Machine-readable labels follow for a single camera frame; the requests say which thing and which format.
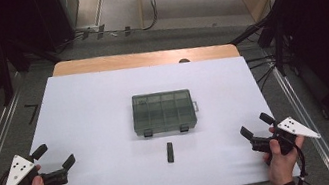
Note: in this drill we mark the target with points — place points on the black metal stand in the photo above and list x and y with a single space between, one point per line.
278 46
4 75

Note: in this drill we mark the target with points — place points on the dark cabinet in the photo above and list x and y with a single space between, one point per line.
55 16

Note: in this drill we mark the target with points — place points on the translucent grey compartment box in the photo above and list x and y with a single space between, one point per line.
163 112

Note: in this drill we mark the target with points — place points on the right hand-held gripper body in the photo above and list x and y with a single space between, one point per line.
295 127

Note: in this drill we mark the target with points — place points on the white board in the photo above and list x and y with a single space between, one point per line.
90 125

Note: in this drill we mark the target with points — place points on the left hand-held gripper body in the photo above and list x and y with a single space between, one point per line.
18 169

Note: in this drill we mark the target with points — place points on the small black bar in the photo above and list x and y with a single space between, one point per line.
170 152

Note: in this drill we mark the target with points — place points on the power strip with plugs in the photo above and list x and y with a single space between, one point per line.
101 31

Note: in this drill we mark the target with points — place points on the person's right hand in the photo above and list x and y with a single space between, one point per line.
281 167

